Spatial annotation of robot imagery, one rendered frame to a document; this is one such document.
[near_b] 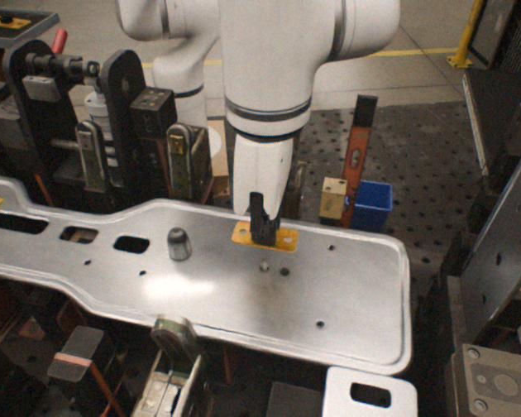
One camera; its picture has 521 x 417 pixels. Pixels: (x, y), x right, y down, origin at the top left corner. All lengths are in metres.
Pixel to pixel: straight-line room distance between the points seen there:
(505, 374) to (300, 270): 0.26
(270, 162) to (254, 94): 0.07
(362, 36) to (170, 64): 0.69
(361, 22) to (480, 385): 0.36
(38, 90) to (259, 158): 0.46
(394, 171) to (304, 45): 0.95
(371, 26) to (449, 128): 1.17
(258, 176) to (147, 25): 0.60
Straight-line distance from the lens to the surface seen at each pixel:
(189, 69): 1.01
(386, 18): 0.40
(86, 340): 0.59
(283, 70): 0.36
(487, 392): 0.50
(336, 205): 0.64
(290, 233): 0.55
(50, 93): 0.77
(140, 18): 0.94
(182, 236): 0.59
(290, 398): 0.53
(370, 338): 0.56
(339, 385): 0.52
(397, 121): 1.52
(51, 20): 1.00
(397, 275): 0.62
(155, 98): 0.74
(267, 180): 0.42
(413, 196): 1.22
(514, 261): 0.50
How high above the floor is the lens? 1.47
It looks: 45 degrees down
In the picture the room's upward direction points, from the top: straight up
